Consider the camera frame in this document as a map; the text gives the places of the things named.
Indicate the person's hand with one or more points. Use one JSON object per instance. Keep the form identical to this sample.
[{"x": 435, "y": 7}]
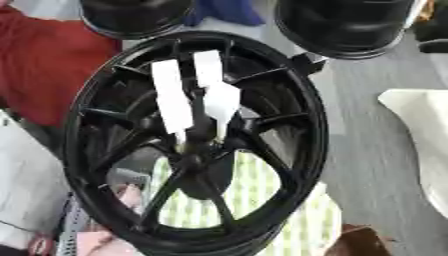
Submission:
[{"x": 102, "y": 245}]

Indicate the black round tyre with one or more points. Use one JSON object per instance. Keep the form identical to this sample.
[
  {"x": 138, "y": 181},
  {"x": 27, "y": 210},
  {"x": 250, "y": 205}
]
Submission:
[
  {"x": 137, "y": 16},
  {"x": 344, "y": 23}
]

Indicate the white curved object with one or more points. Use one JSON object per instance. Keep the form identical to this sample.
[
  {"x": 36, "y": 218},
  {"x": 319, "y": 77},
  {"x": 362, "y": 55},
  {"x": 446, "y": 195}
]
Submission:
[{"x": 429, "y": 133}]

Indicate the dark object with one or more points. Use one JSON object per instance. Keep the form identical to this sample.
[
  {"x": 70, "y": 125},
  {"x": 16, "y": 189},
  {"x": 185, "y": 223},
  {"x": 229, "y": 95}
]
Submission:
[{"x": 434, "y": 36}]

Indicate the person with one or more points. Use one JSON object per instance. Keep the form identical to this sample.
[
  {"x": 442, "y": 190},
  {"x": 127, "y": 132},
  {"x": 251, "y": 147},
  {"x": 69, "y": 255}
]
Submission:
[
  {"x": 46, "y": 66},
  {"x": 26, "y": 186}
]

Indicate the blue cloth item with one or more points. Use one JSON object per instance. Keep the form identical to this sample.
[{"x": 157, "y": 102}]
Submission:
[{"x": 227, "y": 11}]

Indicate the brown object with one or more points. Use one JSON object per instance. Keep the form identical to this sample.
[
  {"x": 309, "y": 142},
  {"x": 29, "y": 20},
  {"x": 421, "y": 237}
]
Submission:
[{"x": 359, "y": 243}]

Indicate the black clamp block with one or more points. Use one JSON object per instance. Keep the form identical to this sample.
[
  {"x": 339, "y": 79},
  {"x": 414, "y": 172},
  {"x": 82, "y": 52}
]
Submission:
[{"x": 309, "y": 63}]

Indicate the black spoked wheel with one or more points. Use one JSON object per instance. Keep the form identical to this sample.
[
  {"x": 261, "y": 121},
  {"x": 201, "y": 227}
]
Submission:
[{"x": 119, "y": 146}]

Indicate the white pin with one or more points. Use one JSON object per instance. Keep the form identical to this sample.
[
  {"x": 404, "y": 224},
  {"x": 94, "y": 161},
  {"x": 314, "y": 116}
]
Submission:
[
  {"x": 208, "y": 68},
  {"x": 172, "y": 100},
  {"x": 224, "y": 100}
]

